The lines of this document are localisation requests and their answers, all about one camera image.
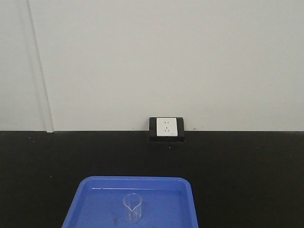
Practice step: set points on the clear glass beaker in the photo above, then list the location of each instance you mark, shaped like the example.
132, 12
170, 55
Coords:
133, 207

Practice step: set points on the blue plastic tray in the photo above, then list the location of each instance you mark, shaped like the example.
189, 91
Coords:
98, 203

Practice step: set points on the black socket mounting box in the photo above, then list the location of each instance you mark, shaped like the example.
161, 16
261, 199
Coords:
154, 138

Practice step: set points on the white wall power socket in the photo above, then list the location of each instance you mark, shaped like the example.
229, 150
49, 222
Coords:
166, 127

